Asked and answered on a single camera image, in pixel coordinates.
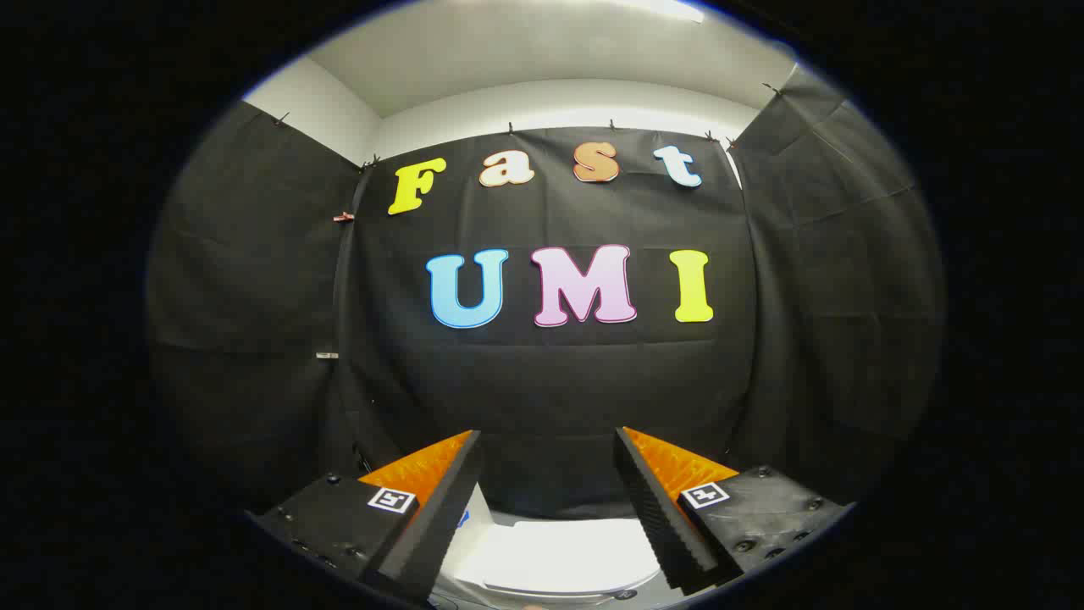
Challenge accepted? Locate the white toilet tank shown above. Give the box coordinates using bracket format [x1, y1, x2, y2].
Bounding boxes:
[436, 481, 509, 587]

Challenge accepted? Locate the white toilet lid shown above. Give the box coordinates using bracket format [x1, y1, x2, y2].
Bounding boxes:
[476, 518, 664, 596]

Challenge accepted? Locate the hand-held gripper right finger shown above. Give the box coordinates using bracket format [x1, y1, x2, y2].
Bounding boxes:
[614, 426, 854, 594]

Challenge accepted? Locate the black backdrop cloth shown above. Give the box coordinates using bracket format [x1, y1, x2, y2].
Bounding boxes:
[146, 66, 946, 519]

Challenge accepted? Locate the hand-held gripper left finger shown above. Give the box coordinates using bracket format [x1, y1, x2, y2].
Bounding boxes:
[246, 430, 485, 607]

